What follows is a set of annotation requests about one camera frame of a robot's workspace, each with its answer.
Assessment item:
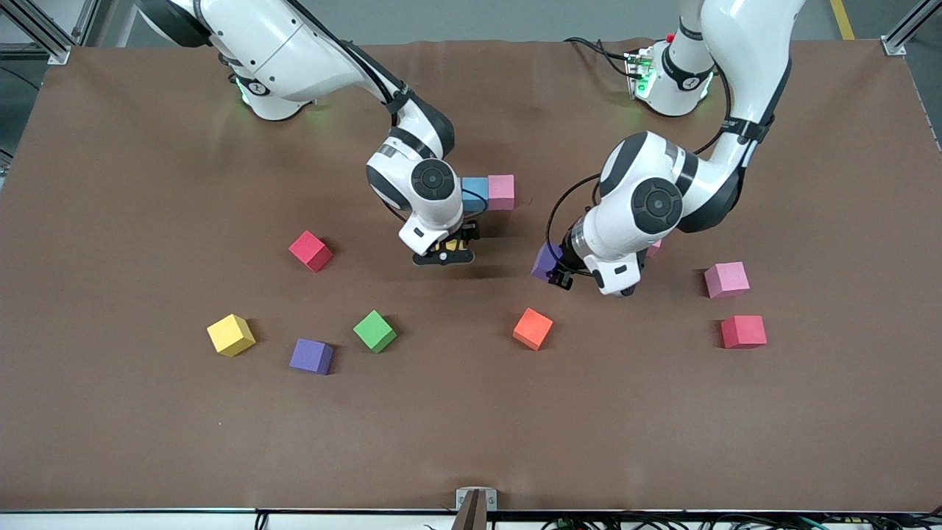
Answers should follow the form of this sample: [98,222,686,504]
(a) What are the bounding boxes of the aluminium frame post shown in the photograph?
[882,0,942,57]
[0,0,72,66]

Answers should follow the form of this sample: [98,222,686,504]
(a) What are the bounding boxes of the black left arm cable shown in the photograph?
[546,66,737,277]

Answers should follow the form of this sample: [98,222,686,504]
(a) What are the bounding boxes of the purple foam cube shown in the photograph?
[289,338,335,376]
[531,243,566,283]

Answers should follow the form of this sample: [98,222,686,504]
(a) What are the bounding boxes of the orange foam cube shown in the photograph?
[512,307,554,351]

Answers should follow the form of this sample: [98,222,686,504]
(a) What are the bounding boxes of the red foam cube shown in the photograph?
[288,230,334,274]
[720,315,768,350]

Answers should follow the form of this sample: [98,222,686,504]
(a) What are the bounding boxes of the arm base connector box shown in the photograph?
[624,46,657,100]

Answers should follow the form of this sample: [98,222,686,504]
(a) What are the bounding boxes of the black base cables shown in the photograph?
[563,35,635,80]

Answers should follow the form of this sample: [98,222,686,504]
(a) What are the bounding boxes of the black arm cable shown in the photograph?
[283,0,490,222]
[546,66,737,277]

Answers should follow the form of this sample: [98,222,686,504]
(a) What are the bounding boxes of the blue foam cube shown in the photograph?
[461,177,490,214]

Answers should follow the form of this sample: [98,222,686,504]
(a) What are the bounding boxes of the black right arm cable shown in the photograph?
[283,0,490,222]

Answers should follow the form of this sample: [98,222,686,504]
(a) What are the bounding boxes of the brown table mat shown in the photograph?
[0,38,942,512]

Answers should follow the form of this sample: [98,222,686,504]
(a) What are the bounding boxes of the grey metal table clamp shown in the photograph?
[455,487,498,530]

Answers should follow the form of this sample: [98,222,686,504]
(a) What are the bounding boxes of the green foam cube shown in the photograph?
[353,310,398,354]

